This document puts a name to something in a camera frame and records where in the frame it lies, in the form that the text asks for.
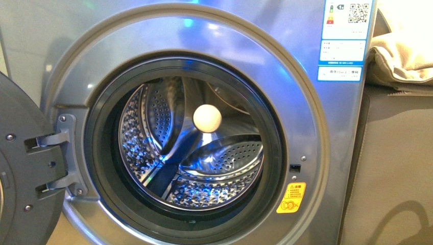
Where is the grey front-load washing machine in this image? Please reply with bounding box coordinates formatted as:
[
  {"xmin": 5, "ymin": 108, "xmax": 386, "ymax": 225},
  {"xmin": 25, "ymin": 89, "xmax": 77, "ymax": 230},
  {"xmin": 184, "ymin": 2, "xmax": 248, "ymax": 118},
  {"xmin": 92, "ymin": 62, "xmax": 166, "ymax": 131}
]
[{"xmin": 1, "ymin": 1, "xmax": 376, "ymax": 244}]

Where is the white round drum cap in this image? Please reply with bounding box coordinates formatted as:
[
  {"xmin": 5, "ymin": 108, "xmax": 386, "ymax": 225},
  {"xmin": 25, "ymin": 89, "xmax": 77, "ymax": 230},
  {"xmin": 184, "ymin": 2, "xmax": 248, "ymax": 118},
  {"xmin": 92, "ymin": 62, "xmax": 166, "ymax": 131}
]
[{"xmin": 193, "ymin": 104, "xmax": 222, "ymax": 133}]

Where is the stainless perforated washer drum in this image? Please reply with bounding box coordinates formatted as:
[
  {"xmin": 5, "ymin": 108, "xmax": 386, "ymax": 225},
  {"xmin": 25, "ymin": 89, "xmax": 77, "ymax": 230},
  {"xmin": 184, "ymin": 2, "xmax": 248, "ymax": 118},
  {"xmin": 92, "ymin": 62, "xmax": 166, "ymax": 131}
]
[{"xmin": 117, "ymin": 76, "xmax": 263, "ymax": 212}]

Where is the orange warning sticker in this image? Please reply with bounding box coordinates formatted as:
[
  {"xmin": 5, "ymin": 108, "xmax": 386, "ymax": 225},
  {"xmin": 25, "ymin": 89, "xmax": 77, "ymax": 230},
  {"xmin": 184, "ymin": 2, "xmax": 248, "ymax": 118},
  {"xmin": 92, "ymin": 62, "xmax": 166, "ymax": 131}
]
[{"xmin": 276, "ymin": 182, "xmax": 306, "ymax": 214}]

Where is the grey metal door hinge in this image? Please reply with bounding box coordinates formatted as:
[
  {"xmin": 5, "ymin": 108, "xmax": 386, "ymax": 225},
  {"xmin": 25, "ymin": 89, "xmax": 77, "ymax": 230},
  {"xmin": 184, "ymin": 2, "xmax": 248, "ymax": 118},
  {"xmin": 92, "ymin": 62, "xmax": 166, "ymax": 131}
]
[{"xmin": 36, "ymin": 114, "xmax": 88, "ymax": 195}]

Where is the blue white energy label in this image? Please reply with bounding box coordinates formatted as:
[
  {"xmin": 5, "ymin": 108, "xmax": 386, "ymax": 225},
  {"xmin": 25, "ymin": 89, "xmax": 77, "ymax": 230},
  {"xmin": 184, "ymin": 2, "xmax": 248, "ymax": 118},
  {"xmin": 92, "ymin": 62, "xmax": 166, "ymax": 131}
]
[{"xmin": 318, "ymin": 0, "xmax": 374, "ymax": 82}]

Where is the beige folded cushion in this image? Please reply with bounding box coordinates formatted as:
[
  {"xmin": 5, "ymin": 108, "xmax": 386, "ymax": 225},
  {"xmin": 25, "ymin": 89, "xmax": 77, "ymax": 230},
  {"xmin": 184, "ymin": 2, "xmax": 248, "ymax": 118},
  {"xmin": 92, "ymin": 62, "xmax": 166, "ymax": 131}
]
[{"xmin": 366, "ymin": 1, "xmax": 432, "ymax": 96}]

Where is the dark grey washer door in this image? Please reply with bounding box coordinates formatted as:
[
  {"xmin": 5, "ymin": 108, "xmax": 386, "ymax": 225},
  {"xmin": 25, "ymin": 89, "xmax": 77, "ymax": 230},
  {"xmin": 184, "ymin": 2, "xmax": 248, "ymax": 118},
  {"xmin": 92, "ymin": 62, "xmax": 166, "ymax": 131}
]
[{"xmin": 1, "ymin": 75, "xmax": 66, "ymax": 244}]

